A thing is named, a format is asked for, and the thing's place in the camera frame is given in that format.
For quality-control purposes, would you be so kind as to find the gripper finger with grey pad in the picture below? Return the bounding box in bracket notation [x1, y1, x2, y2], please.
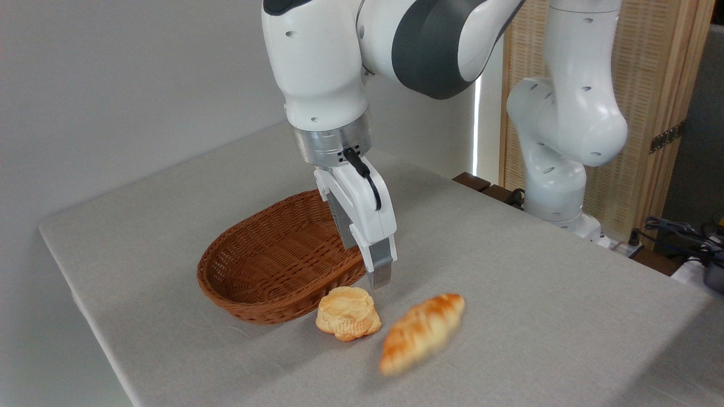
[350, 225, 397, 290]
[329, 194, 358, 250]

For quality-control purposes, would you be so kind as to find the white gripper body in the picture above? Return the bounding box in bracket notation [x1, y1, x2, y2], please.
[314, 157, 398, 245]

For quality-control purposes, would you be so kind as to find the golden croissant bread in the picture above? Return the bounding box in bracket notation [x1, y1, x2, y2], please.
[379, 293, 466, 377]

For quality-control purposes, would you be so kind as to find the round golden bread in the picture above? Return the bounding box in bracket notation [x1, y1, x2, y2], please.
[315, 286, 382, 343]

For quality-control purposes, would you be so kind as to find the brown wicker basket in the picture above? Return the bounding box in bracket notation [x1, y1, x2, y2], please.
[197, 189, 367, 325]

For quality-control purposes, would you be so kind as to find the dark brown wooden block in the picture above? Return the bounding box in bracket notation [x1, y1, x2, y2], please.
[452, 172, 492, 193]
[481, 184, 524, 209]

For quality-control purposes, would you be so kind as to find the grey tablecloth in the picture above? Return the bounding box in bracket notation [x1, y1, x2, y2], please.
[38, 122, 724, 407]

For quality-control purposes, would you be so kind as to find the white power strip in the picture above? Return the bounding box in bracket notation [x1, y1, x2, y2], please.
[600, 235, 645, 258]

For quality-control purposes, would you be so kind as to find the black screen hinge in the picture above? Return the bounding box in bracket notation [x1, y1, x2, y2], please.
[649, 120, 686, 154]

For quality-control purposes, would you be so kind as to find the wooden rattan folding screen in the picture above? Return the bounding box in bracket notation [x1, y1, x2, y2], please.
[499, 0, 716, 249]

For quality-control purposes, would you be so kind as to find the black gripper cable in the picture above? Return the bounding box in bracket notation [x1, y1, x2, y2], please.
[342, 147, 382, 211]

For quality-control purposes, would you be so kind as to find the bundle of dark cables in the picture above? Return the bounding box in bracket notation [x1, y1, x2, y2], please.
[645, 217, 724, 266]

